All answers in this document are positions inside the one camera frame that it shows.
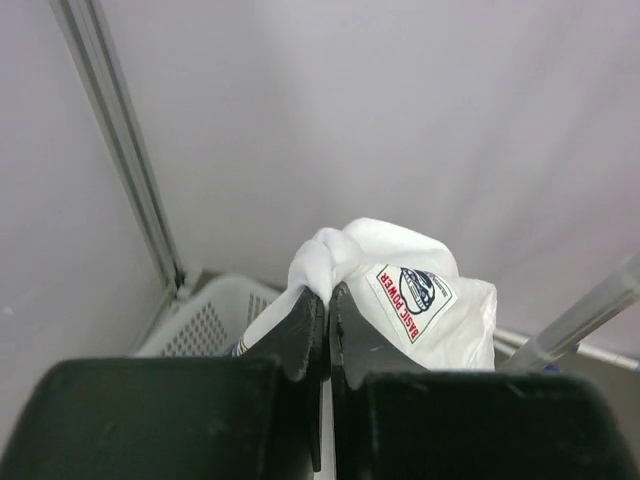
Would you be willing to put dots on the grey aluminium frame post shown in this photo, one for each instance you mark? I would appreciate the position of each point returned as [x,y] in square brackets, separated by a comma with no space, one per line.
[84,26]

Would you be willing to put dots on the white perforated plastic basket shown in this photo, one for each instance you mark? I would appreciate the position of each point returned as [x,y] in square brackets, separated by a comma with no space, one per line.
[211,322]

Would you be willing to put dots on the white metal clothes rack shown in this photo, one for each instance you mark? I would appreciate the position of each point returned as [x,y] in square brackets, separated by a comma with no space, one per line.
[614,294]

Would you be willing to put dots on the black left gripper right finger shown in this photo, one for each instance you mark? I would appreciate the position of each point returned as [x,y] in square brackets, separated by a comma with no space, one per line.
[394,419]

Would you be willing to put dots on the white printed tank top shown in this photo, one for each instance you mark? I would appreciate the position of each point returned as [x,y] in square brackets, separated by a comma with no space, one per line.
[406,285]

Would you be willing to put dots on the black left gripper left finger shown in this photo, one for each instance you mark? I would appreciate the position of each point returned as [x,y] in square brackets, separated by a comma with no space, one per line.
[255,416]

